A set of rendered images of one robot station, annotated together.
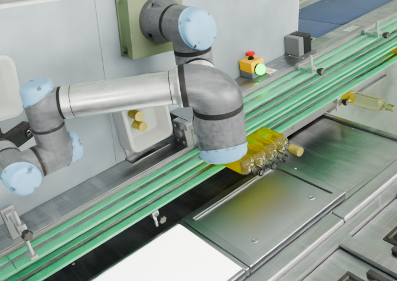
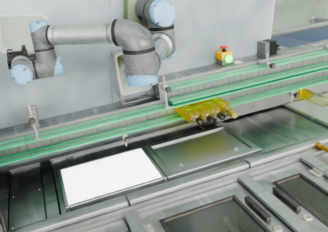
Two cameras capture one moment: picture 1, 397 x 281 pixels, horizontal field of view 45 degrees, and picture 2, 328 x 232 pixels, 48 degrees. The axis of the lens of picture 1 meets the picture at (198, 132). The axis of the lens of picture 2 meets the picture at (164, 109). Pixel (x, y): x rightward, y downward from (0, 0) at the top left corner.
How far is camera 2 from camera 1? 59 cm
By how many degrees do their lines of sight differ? 17
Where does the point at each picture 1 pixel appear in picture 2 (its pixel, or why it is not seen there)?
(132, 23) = (129, 8)
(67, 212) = (68, 121)
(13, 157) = (20, 62)
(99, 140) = (102, 84)
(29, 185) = (24, 79)
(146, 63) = not seen: hidden behind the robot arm
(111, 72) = not seen: hidden behind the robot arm
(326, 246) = (227, 178)
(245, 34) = (223, 33)
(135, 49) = not seen: hidden behind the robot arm
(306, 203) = (230, 151)
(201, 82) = (123, 28)
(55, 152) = (44, 64)
